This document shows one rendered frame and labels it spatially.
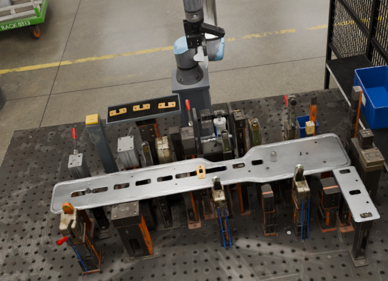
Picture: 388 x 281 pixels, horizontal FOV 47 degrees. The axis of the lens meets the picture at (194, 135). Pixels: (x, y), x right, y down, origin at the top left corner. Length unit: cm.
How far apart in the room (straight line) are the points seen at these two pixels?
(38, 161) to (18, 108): 188
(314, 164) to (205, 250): 65
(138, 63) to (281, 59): 146
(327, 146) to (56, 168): 155
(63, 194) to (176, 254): 60
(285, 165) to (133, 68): 291
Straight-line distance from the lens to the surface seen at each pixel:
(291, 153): 214
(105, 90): 453
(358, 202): 198
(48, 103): 463
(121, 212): 199
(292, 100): 208
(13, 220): 266
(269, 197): 199
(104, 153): 241
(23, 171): 290
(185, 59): 237
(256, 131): 217
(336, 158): 213
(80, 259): 217
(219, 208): 196
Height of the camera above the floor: 253
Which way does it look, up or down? 42 degrees down
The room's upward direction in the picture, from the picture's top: 11 degrees counter-clockwise
